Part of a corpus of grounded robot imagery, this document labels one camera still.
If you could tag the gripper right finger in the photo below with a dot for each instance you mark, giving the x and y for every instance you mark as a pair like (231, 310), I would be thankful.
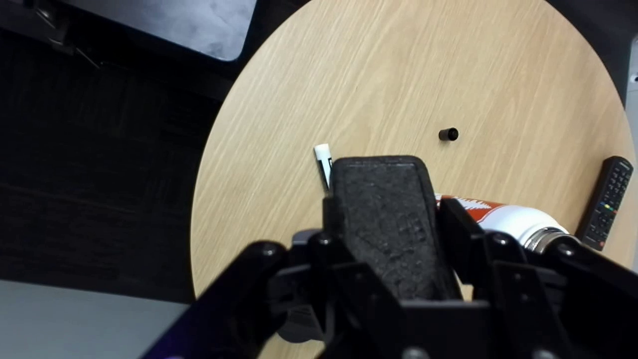
(558, 299)

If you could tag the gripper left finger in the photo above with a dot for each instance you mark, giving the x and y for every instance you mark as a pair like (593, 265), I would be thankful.
(259, 279)

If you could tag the black whiteboard eraser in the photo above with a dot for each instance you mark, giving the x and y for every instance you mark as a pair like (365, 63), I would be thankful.
(389, 224)

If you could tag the whiteboard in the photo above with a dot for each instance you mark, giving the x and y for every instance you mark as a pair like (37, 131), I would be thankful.
(189, 22)

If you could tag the white and red bottle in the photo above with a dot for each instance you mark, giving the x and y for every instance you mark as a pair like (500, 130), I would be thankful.
(513, 222)

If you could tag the black remote control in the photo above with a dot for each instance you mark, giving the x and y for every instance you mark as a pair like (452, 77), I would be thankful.
(608, 199)

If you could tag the white marker pen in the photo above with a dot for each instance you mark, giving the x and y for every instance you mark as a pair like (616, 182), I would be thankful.
(324, 157)

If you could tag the black marker cap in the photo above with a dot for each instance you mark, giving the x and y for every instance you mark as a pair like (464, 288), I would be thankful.
(448, 134)

